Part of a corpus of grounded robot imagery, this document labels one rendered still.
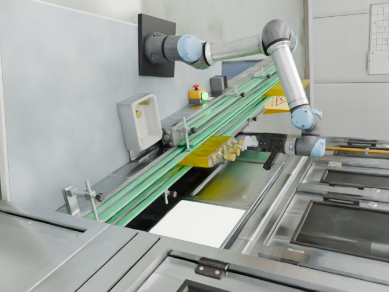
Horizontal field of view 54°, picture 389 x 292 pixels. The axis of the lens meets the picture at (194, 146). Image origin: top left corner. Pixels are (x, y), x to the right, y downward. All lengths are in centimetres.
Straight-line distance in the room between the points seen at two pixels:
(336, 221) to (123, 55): 113
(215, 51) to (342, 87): 603
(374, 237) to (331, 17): 626
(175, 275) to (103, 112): 98
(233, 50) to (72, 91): 74
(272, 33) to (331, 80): 618
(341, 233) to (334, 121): 647
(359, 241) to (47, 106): 121
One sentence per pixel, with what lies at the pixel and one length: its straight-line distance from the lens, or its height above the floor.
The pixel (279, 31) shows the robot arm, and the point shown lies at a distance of 161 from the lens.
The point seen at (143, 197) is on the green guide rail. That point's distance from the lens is 165.
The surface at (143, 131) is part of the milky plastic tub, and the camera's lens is 184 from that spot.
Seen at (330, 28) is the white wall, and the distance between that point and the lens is 759.
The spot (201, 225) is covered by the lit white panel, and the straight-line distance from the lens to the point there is 156.
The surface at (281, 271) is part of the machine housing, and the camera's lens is 77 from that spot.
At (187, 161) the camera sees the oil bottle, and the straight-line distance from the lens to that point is 183.
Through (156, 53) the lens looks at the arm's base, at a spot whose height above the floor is 83.
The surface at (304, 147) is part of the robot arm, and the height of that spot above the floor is 150.
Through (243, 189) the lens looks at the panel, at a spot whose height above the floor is 122.
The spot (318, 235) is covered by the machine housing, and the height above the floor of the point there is 160.
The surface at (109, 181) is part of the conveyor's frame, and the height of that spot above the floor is 80.
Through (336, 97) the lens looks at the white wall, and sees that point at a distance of 782.
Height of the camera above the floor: 188
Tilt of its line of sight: 30 degrees down
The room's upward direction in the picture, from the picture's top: 95 degrees clockwise
